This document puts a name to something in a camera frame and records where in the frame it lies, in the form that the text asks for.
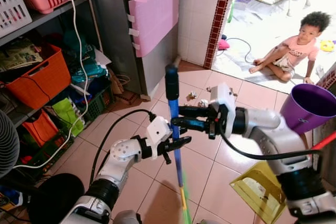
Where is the dark green crate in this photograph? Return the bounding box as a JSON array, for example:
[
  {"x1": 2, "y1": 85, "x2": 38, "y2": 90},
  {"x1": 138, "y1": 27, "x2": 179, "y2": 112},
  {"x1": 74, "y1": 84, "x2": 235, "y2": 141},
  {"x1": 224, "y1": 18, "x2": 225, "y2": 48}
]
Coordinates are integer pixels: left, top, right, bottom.
[{"x1": 79, "y1": 85, "x2": 114, "y2": 125}]

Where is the white fan grille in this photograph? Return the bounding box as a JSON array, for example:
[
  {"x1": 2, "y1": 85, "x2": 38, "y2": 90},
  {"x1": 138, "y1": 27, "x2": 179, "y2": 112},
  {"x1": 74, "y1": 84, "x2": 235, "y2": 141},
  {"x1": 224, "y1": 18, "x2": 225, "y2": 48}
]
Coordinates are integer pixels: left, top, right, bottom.
[{"x1": 0, "y1": 110, "x2": 20, "y2": 178}]

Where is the white power cord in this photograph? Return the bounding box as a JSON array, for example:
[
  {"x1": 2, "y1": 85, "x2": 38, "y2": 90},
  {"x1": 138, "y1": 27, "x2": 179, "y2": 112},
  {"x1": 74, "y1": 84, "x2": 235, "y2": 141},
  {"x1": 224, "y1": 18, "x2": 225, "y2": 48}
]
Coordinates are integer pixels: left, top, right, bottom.
[{"x1": 13, "y1": 0, "x2": 91, "y2": 171}]

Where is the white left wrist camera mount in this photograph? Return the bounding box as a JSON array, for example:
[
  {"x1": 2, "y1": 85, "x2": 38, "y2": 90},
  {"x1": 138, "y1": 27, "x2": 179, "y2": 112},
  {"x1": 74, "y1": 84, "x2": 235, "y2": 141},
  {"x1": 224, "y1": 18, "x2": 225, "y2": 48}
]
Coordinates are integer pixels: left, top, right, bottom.
[{"x1": 145, "y1": 116, "x2": 173, "y2": 160}]

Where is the blue handled green broom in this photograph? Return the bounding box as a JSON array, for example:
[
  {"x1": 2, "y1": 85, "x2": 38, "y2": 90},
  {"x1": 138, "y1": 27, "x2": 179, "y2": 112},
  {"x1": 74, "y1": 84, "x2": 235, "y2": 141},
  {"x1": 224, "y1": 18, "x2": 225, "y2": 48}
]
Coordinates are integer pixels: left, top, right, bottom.
[{"x1": 164, "y1": 65, "x2": 193, "y2": 224}]

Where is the brown paper bag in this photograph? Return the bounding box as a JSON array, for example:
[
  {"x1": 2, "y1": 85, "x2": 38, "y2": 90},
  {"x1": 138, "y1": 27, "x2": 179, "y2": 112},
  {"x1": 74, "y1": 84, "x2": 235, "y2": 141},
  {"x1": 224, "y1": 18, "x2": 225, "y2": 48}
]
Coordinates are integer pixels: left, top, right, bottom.
[{"x1": 108, "y1": 68, "x2": 130, "y2": 97}]

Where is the printed paper bag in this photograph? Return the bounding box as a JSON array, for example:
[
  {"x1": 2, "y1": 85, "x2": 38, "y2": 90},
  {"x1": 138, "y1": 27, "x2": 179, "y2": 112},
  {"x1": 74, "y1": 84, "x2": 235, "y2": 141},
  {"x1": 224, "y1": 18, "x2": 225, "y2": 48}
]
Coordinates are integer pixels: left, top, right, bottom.
[{"x1": 0, "y1": 39, "x2": 45, "y2": 72}]

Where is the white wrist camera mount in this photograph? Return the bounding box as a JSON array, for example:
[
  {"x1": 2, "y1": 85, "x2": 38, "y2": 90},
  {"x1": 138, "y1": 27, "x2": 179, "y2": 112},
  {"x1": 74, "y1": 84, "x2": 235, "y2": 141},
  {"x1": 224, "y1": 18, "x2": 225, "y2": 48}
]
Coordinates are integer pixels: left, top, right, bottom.
[
  {"x1": 145, "y1": 116, "x2": 173, "y2": 160},
  {"x1": 209, "y1": 82, "x2": 237, "y2": 138}
]

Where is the white plastic basket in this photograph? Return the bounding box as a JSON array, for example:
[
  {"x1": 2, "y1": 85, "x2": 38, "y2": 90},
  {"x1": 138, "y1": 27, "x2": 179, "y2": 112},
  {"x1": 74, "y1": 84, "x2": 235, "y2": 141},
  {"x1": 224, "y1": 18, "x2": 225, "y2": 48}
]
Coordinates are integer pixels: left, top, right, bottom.
[{"x1": 0, "y1": 0, "x2": 32, "y2": 39}]

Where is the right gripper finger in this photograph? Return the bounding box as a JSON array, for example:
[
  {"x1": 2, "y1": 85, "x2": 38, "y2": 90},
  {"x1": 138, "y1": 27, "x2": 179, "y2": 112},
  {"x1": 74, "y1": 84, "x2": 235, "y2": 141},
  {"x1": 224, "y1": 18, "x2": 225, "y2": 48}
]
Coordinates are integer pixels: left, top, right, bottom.
[
  {"x1": 170, "y1": 118, "x2": 206, "y2": 132},
  {"x1": 177, "y1": 105, "x2": 208, "y2": 118}
]

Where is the orange cloth bag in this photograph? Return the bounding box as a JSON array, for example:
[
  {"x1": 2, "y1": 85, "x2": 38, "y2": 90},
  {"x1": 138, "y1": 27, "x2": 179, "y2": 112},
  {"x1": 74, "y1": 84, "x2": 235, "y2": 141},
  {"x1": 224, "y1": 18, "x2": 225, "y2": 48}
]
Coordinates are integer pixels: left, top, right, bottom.
[{"x1": 22, "y1": 110, "x2": 61, "y2": 148}]

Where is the purple plastic bucket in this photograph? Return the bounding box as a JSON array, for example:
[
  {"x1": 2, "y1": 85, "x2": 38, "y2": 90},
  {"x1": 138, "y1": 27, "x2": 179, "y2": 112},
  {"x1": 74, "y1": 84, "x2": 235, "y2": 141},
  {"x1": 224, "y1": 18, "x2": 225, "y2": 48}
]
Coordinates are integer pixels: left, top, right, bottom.
[{"x1": 280, "y1": 83, "x2": 336, "y2": 134}]

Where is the black round base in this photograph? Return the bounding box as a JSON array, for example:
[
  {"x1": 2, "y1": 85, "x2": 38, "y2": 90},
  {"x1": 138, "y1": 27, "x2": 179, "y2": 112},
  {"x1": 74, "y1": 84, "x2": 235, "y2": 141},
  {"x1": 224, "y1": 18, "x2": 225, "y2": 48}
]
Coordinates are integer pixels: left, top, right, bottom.
[{"x1": 27, "y1": 173, "x2": 85, "y2": 224}]

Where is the grey metal cabinet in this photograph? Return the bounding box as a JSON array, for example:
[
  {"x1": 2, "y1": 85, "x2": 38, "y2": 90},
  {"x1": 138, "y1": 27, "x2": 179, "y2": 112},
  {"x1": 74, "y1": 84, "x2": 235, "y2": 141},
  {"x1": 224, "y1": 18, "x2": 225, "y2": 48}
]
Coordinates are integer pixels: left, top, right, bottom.
[{"x1": 87, "y1": 0, "x2": 180, "y2": 99}]

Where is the child in pink shirt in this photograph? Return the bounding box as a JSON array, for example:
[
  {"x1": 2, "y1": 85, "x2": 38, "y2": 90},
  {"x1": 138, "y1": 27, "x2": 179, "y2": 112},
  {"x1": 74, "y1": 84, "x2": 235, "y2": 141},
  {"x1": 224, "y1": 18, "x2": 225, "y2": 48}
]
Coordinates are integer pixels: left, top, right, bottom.
[{"x1": 249, "y1": 12, "x2": 331, "y2": 84}]

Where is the orange plastic basket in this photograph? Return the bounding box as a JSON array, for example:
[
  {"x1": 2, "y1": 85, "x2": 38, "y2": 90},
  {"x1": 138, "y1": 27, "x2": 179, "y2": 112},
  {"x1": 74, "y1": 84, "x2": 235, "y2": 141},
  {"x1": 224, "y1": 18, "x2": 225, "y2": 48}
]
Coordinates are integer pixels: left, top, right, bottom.
[{"x1": 4, "y1": 45, "x2": 72, "y2": 110}]

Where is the red tile door trim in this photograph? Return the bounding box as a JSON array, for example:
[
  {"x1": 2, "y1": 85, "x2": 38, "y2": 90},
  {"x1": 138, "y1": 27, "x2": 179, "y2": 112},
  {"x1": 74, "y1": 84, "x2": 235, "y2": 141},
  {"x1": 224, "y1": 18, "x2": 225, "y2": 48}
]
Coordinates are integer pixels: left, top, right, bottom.
[{"x1": 204, "y1": 0, "x2": 235, "y2": 70}]

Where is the short beige pipe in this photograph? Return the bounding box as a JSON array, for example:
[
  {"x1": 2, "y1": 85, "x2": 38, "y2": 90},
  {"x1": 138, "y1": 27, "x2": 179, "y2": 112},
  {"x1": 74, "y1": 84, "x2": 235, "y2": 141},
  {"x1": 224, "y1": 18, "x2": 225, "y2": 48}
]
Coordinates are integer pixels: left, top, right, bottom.
[{"x1": 171, "y1": 54, "x2": 183, "y2": 68}]

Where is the pink foam panel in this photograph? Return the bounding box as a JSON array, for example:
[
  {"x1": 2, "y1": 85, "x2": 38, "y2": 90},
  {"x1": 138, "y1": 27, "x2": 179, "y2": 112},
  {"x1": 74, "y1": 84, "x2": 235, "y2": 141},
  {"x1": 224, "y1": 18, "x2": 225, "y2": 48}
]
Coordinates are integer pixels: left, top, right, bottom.
[{"x1": 129, "y1": 0, "x2": 180, "y2": 58}]

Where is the grey robot left leg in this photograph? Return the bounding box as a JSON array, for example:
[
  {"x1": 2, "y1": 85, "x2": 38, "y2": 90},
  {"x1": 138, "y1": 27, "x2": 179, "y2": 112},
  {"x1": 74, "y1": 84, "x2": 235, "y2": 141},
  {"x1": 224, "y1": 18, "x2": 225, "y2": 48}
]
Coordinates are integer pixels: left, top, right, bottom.
[{"x1": 112, "y1": 210, "x2": 141, "y2": 224}]

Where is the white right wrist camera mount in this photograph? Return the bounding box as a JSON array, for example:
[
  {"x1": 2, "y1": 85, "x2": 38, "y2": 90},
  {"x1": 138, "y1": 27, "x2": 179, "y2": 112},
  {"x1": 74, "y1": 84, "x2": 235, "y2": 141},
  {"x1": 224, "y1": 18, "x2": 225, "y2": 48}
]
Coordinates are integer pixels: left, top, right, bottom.
[{"x1": 209, "y1": 82, "x2": 237, "y2": 138}]

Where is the olive dustpan with red handle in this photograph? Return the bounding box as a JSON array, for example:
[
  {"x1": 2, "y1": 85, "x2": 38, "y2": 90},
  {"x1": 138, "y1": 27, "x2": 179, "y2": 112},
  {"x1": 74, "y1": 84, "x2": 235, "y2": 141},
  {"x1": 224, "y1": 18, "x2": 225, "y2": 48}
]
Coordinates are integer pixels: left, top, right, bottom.
[{"x1": 229, "y1": 132, "x2": 336, "y2": 224}]

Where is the lime green bag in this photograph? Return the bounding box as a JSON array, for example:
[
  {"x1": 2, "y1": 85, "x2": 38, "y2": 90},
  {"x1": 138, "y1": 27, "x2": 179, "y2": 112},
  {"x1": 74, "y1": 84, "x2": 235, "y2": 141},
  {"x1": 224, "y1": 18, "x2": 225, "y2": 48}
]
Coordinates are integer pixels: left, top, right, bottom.
[{"x1": 52, "y1": 97, "x2": 87, "y2": 138}]

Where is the blue plastic object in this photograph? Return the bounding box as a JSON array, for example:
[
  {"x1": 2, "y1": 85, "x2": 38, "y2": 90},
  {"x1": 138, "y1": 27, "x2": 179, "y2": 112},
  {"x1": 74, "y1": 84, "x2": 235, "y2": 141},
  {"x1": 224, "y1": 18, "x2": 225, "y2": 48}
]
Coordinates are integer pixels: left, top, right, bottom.
[{"x1": 0, "y1": 190, "x2": 24, "y2": 209}]

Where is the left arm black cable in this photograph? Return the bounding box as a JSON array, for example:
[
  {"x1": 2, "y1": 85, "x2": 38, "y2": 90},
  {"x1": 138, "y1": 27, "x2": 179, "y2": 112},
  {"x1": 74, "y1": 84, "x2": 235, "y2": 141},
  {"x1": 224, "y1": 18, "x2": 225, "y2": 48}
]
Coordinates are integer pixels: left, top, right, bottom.
[{"x1": 89, "y1": 109, "x2": 158, "y2": 185}]

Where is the yellow toy ball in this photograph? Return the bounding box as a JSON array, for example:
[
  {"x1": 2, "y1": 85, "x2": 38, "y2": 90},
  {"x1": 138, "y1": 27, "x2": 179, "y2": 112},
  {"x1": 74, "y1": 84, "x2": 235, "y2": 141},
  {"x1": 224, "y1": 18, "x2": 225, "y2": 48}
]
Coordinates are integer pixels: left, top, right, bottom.
[{"x1": 320, "y1": 39, "x2": 335, "y2": 52}]

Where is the metal storage shelf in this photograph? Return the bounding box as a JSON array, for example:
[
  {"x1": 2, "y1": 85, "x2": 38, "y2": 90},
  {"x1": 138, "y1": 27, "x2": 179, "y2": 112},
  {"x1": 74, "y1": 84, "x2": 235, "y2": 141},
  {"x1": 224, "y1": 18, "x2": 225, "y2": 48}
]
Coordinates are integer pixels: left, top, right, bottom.
[{"x1": 0, "y1": 0, "x2": 113, "y2": 183}]

